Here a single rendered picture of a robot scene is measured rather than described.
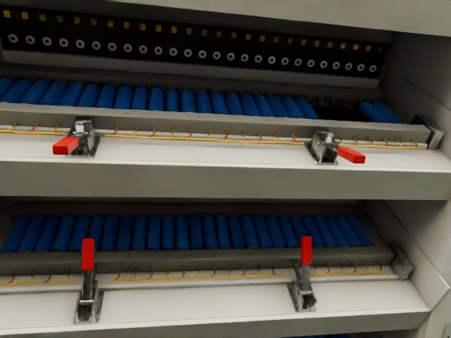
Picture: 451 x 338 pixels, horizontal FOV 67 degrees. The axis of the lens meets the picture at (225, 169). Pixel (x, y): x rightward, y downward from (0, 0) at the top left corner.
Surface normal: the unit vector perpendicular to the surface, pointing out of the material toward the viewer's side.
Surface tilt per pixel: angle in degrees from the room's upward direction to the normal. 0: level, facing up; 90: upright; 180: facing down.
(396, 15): 111
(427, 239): 90
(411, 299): 21
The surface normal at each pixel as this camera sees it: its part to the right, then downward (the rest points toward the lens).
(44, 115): 0.13, 0.59
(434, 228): -0.98, -0.03
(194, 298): 0.12, -0.81
